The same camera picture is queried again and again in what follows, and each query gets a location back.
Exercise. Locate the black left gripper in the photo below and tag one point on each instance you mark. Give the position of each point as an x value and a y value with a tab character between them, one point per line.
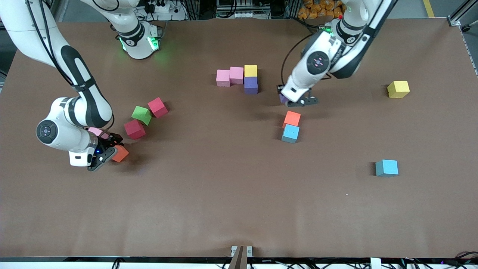
281	90

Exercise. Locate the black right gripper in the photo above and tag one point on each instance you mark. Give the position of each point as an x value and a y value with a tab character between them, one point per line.
107	142

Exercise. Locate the purple foam block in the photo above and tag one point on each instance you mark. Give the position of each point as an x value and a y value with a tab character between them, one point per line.
251	86
283	99

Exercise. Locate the orange foam block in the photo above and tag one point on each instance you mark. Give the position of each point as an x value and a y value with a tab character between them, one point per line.
121	154
292	118

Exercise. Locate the yellow foam block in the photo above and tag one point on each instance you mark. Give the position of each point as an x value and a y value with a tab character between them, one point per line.
251	71
399	89

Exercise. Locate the pink foam block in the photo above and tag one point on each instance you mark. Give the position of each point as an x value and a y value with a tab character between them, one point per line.
236	75
223	78
98	131

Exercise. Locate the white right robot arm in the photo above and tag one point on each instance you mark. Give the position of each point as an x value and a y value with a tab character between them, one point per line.
22	22

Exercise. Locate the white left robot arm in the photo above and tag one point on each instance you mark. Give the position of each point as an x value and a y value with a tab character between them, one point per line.
298	82

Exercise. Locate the red foam block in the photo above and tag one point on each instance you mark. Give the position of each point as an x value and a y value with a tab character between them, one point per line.
134	129
157	107

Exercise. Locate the green foam block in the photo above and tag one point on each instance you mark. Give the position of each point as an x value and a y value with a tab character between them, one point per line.
141	114

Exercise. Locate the blue foam block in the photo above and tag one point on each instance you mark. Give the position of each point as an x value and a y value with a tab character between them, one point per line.
387	167
290	133

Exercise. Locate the black electronics rack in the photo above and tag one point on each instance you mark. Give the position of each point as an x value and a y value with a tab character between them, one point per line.
257	7

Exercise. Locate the bag of orange items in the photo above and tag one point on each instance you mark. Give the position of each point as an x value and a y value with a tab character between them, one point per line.
317	9

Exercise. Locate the large table cover mat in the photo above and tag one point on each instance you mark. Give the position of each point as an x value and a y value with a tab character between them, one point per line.
224	194

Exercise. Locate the white power strip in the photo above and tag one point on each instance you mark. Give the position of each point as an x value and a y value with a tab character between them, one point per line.
163	8

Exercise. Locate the metal clamp bracket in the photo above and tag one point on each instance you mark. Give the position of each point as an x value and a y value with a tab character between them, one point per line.
239	259

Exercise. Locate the aluminium frame profile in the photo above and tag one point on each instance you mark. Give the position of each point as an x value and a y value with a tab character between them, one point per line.
453	20

